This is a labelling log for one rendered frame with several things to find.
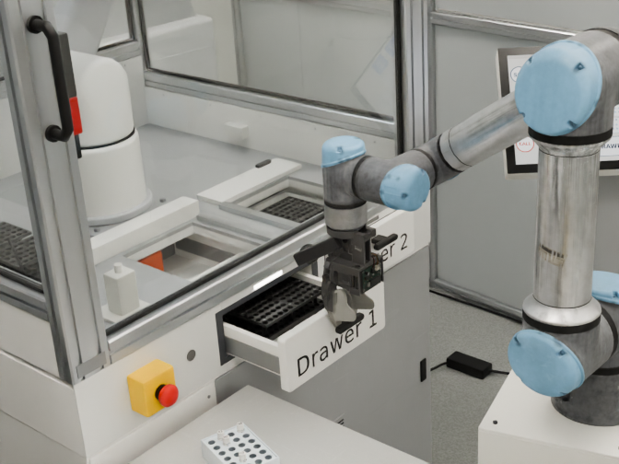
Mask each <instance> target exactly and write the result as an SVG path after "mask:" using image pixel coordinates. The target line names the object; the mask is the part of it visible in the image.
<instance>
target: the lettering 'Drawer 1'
mask: <svg viewBox="0 0 619 464"><path fill-rule="evenodd" d="M371 313H372V325H371V326H370V327H369V328H372V327H373V326H375V325H376V324H377V322H376V323H374V310H373V309H372V310H371V311H370V312H369V315H370V314H371ZM349 331H351V332H352V333H351V334H350V335H348V336H347V333H348V332H349ZM353 334H354V331H353V329H349V330H348V331H347V332H346V334H345V342H346V343H350V342H351V341H353V340H354V337H353V339H352V340H351V341H348V340H347V338H348V337H350V336H351V335H353ZM342 339H343V334H342V335H341V341H340V344H339V341H338V338H336V339H335V345H334V348H333V342H331V346H332V349H333V353H335V349H336V342H337V344H338V347H339V350H340V349H341V347H342ZM323 348H326V350H325V351H324V352H323V353H322V354H321V356H322V355H323V354H324V353H326V356H325V357H324V358H323V359H322V358H321V356H320V360H321V361H324V360H325V358H327V357H328V347H327V346H323V347H322V348H321V349H320V351H321V350H322V349H323ZM317 352H318V351H316V352H315V354H316V353H317ZM315 354H312V365H313V367H314V366H315V365H314V356H315ZM302 358H306V359H307V368H306V370H305V371H304V372H302V373H301V374H300V364H299V360H301V359H302ZM309 365H310V360H309V357H308V356H307V355H304V356H302V357H300V358H299V359H298V377H300V376H302V375H303V374H304V373H305V372H306V371H307V370H308V368H309Z"/></svg>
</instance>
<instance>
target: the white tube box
mask: <svg viewBox="0 0 619 464"><path fill-rule="evenodd" d="M243 425H244V432H243V433H238V430H237V426H233V427H231V428H228V429H227V430H224V432H225V435H229V439H230V445H229V446H224V444H223V441H219V440H218V438H217V434H214V435H210V436H208V437H206V438H204V439H202V440H201V444H202V451H203V458H204V459H205V461H206V462H207V463H208V464H280V459H279V457H278V456H277V455H276V454H275V452H274V451H273V450H272V449H271V448H270V447H269V446H267V445H266V444H265V443H264V442H263V441H262V440H261V439H260V438H259V437H258V436H257V435H256V434H255V433H254V432H253V431H252V430H251V429H250V428H249V427H248V426H247V425H245V424H243ZM240 451H245V452H246V462H239V452H240Z"/></svg>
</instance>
